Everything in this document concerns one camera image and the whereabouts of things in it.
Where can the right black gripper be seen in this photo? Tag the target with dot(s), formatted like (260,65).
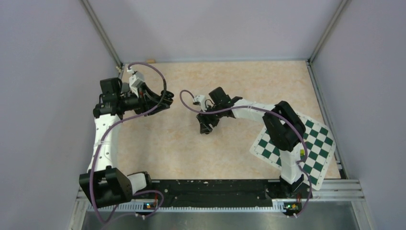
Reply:
(205,120)

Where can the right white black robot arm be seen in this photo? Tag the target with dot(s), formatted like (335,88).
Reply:
(284,127)

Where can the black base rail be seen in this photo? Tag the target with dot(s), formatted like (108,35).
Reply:
(226,193)

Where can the small wooden piece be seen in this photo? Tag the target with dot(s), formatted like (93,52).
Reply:
(151,61)

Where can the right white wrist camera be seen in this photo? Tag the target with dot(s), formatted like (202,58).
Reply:
(199,100)

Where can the black earbud charging case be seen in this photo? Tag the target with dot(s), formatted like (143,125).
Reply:
(168,96)

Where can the green white chessboard mat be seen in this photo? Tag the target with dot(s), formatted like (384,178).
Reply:
(320,144)

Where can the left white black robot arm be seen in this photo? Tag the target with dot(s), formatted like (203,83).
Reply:
(103,183)

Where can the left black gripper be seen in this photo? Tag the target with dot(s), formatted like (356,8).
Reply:
(148,99)

